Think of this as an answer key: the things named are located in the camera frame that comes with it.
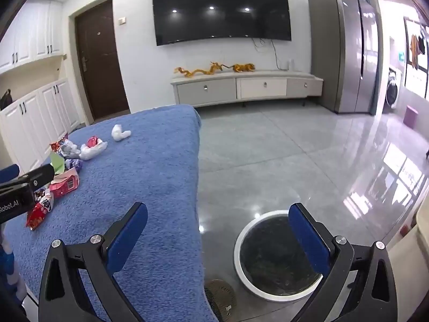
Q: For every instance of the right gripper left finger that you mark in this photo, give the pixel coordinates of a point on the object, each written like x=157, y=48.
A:
x=63, y=296

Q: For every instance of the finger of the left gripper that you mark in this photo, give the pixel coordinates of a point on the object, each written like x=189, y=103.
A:
x=9, y=173

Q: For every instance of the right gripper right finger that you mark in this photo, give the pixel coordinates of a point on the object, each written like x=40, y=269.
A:
x=372, y=295

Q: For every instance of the red white snack packet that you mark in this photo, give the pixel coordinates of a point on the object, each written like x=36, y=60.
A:
x=44, y=204

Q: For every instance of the green paper scrap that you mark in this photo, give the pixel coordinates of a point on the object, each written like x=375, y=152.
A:
x=57, y=162

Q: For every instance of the purple plastic bag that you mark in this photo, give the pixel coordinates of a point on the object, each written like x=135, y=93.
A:
x=76, y=164

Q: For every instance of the white printed plastic bag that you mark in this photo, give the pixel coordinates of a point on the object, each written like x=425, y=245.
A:
x=69, y=150

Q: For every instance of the clear white plastic bag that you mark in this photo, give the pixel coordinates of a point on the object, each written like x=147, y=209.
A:
x=88, y=153

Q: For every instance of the white tissue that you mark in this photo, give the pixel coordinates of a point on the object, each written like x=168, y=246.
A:
x=118, y=134

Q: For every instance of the red chip bag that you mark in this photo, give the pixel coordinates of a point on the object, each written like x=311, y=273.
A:
x=55, y=146

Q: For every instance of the pink white snack wrapper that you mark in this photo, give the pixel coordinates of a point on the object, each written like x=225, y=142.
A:
x=93, y=141

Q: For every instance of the white round trash bin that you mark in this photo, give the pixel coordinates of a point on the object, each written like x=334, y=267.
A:
x=269, y=261

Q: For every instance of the left gloved hand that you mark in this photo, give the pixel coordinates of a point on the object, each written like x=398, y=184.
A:
x=10, y=276

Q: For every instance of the beige sofa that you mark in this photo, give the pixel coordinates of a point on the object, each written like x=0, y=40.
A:
x=409, y=259

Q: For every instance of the black bag on shelf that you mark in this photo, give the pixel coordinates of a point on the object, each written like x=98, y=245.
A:
x=6, y=100

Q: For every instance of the small round fan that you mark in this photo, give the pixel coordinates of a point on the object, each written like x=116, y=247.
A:
x=221, y=298

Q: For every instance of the blue fluffy blanket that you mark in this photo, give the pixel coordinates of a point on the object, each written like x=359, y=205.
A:
x=157, y=165

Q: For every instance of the brown entrance door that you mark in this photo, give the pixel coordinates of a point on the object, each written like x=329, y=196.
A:
x=98, y=61

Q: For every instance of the purple stool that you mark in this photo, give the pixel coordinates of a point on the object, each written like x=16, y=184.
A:
x=410, y=117

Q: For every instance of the golden dragon figurine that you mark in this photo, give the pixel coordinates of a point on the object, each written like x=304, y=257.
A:
x=214, y=67

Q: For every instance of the washing machine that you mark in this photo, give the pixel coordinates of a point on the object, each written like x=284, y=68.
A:
x=393, y=88

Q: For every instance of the white tv cabinet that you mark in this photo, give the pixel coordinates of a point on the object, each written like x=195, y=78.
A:
x=231, y=87

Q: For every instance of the golden tiger figurine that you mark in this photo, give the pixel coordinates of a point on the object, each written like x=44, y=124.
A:
x=243, y=68

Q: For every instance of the silver refrigerator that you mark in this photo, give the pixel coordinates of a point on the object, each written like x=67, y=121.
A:
x=345, y=54

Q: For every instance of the white wall cupboard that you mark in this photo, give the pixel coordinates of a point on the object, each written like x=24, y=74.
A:
x=43, y=109

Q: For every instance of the black wall television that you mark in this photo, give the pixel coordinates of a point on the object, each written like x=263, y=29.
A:
x=190, y=20

